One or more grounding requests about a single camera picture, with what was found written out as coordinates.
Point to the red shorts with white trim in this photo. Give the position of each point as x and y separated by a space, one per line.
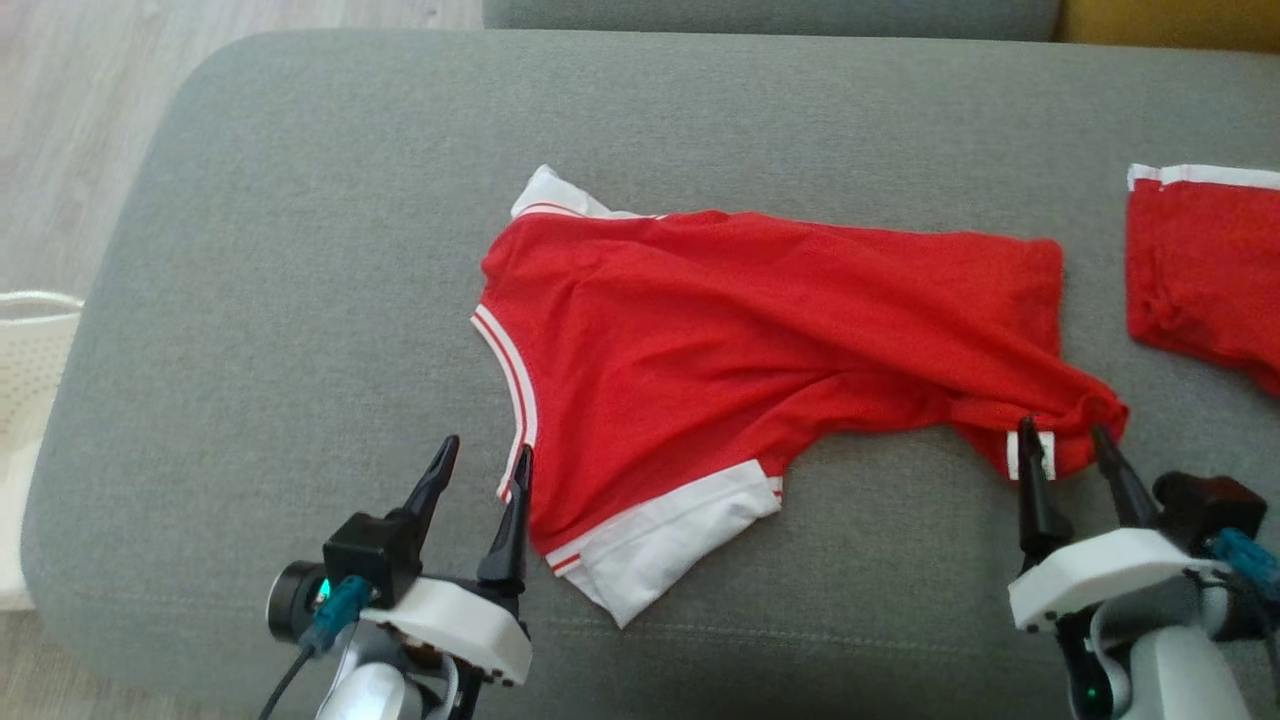
1200 270

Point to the grey sofa back cushion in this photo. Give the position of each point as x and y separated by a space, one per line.
770 12

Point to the large grey sofa seat cushion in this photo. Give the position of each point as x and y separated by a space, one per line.
300 250

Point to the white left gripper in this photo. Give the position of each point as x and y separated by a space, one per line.
460 625

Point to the red jersey with black-white print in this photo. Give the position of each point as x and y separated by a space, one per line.
700 350

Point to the cream perforated laundry basket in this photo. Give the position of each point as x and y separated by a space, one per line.
30 400

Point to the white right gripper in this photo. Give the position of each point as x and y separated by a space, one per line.
1100 570

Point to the mustard yellow cushion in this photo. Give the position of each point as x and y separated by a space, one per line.
1170 20

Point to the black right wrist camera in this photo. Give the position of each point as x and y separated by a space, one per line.
1210 505

